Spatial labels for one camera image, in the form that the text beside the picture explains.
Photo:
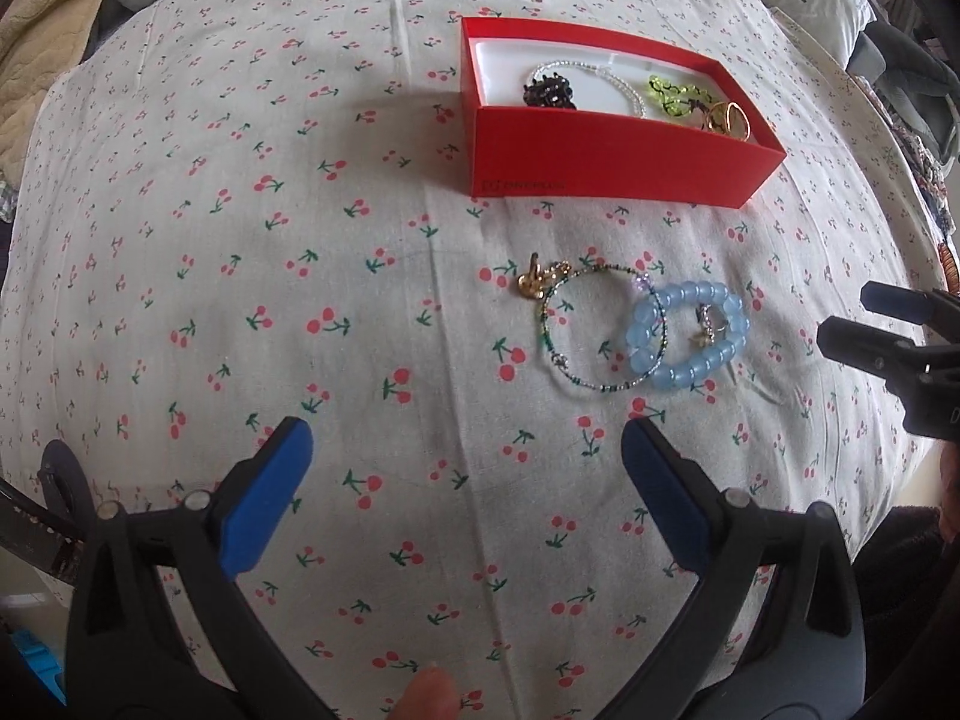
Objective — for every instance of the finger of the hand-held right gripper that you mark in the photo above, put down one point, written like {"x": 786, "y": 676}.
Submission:
{"x": 896, "y": 301}
{"x": 862, "y": 345}

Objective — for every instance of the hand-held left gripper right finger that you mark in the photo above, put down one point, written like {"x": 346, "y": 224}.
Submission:
{"x": 667, "y": 499}

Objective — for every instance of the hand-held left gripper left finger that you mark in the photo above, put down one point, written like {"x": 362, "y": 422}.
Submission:
{"x": 262, "y": 499}

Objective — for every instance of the small star charm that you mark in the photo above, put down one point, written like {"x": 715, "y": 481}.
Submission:
{"x": 709, "y": 330}

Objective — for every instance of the gold earring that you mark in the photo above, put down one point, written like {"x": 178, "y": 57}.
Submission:
{"x": 531, "y": 283}

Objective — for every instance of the red cardboard box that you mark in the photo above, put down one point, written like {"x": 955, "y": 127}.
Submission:
{"x": 600, "y": 154}

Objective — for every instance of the person's left hand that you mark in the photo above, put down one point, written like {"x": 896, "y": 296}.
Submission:
{"x": 427, "y": 694}

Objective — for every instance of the floral cloth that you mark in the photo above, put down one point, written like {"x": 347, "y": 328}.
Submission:
{"x": 934, "y": 187}

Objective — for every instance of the dark fuzzy cloth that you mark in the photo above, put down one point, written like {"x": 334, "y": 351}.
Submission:
{"x": 907, "y": 555}

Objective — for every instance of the grey cloth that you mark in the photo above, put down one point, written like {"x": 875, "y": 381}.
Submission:
{"x": 907, "y": 82}

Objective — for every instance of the cherry print cloth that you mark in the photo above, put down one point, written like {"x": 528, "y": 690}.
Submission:
{"x": 300, "y": 240}

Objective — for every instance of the blue plastic object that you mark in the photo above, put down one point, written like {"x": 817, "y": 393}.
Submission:
{"x": 37, "y": 664}

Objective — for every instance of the beige quilted blanket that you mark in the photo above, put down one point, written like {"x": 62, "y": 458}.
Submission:
{"x": 45, "y": 37}

